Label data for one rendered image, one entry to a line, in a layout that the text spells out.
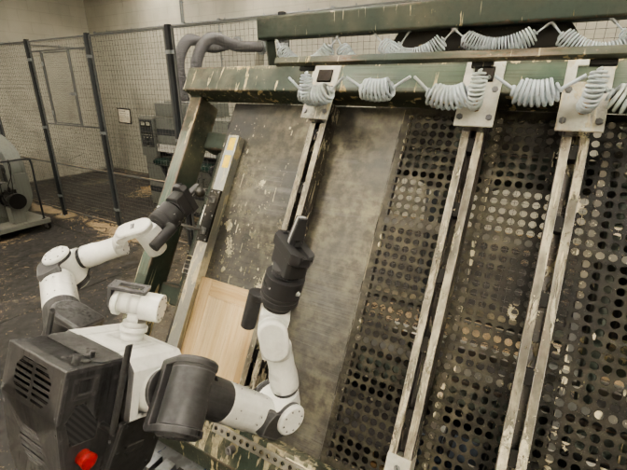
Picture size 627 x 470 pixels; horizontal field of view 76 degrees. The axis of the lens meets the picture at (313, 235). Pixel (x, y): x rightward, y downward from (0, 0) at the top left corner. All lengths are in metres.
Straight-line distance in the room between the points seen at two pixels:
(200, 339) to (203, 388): 0.65
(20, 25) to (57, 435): 9.58
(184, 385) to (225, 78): 1.16
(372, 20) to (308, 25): 0.31
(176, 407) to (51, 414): 0.22
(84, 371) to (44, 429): 0.13
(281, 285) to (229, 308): 0.62
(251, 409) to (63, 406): 0.37
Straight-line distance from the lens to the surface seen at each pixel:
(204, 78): 1.74
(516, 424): 1.15
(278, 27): 2.12
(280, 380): 1.03
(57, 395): 0.90
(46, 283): 1.36
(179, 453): 1.60
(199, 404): 0.88
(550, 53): 1.09
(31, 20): 10.30
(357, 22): 1.92
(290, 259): 0.80
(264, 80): 1.55
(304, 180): 1.35
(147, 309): 1.00
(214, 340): 1.48
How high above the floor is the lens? 1.90
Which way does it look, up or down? 21 degrees down
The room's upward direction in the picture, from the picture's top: straight up
